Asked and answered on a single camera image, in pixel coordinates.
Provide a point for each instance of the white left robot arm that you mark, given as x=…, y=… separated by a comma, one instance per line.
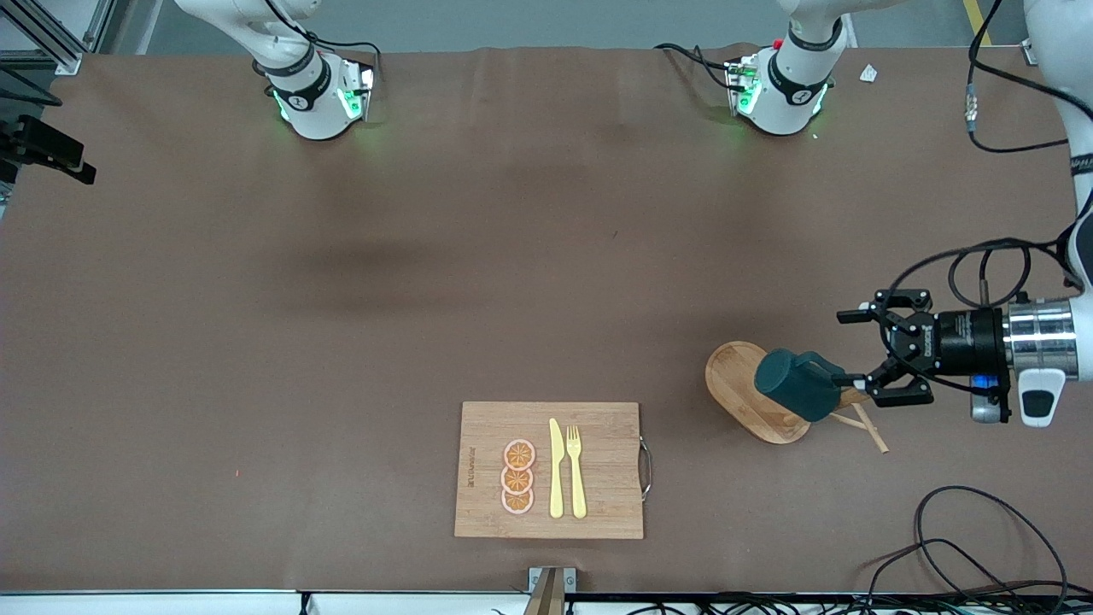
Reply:
x=1042, y=333

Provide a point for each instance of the yellow plastic knife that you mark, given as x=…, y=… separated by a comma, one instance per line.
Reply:
x=557, y=478

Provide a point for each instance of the aluminium frame profile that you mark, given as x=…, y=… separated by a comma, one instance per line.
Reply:
x=51, y=34

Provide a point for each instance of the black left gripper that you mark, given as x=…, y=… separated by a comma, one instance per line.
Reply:
x=967, y=341

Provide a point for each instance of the brown table cover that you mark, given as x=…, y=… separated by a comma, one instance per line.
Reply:
x=256, y=470

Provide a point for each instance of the grey metal bracket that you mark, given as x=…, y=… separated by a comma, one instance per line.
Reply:
x=569, y=579

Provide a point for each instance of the orange slice toy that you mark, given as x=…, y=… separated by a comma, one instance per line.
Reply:
x=519, y=453

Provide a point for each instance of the white table edge rail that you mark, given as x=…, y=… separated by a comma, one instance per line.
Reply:
x=171, y=605

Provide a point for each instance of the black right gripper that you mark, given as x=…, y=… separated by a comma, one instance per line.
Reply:
x=52, y=142

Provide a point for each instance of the small white paper scrap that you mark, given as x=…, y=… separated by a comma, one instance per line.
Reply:
x=868, y=73

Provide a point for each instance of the dark green cup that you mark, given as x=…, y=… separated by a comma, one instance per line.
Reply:
x=794, y=384

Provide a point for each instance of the wooden cup rack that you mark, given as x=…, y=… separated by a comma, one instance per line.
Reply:
x=734, y=376

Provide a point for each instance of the yellow plastic fork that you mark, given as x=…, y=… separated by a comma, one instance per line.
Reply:
x=578, y=487

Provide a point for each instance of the wooden cutting board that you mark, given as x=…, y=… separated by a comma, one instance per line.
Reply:
x=606, y=461

